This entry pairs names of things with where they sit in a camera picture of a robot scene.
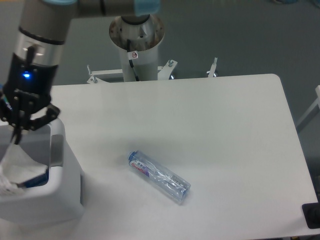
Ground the blue and orange trash packet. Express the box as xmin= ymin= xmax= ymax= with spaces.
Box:
xmin=17 ymin=172 xmax=49 ymax=188

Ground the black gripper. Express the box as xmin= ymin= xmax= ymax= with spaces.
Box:
xmin=0 ymin=53 xmax=61 ymax=145

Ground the white frame at right edge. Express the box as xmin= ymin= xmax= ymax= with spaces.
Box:
xmin=295 ymin=85 xmax=320 ymax=134

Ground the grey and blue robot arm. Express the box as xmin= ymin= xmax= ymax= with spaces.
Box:
xmin=0 ymin=0 xmax=161 ymax=145

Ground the white plastic trash can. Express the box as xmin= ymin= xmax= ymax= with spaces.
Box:
xmin=0 ymin=119 xmax=85 ymax=225

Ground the clear plastic bottle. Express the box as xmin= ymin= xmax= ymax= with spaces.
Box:
xmin=127 ymin=150 xmax=191 ymax=205

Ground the blue labelled water bottle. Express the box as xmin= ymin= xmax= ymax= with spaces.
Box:
xmin=0 ymin=84 xmax=5 ymax=100

